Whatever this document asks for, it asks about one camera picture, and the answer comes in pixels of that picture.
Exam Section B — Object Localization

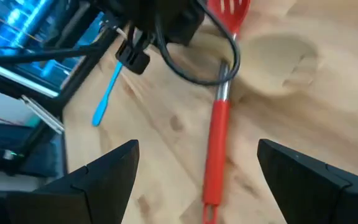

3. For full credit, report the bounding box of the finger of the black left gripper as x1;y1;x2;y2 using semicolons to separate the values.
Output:
115;30;151;75

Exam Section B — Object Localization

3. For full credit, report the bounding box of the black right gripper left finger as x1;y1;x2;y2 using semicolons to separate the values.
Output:
0;139;140;224

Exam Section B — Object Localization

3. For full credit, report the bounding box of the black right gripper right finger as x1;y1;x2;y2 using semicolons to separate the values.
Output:
257;139;358;224

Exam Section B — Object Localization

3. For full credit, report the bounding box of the light blue silicone spatula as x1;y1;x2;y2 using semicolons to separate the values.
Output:
91;60;124;128

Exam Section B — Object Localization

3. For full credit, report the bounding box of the wooden spork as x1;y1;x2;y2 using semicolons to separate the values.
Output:
228;32;320;98

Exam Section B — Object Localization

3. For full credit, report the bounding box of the silver metal bar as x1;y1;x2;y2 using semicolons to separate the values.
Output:
19;94;66;135

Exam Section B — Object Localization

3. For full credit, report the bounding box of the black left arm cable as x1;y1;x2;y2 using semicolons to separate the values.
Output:
154;0;241;87

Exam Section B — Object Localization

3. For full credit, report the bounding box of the black aluminium table frame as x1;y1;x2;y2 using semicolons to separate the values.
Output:
0;27;127;125

